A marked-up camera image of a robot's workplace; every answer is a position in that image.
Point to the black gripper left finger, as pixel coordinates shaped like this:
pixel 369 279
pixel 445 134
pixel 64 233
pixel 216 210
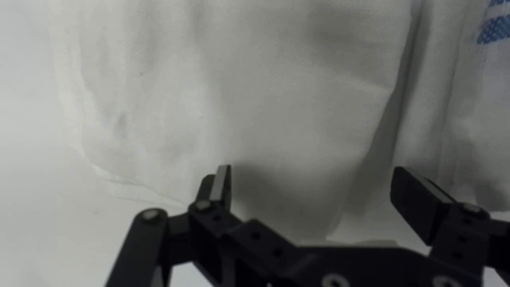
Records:
pixel 213 228

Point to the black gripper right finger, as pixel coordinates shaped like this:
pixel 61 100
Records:
pixel 420 199

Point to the white cloth with blue stripes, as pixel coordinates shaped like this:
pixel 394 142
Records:
pixel 468 105

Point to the plain white cloth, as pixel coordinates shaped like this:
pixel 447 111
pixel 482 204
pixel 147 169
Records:
pixel 240 96

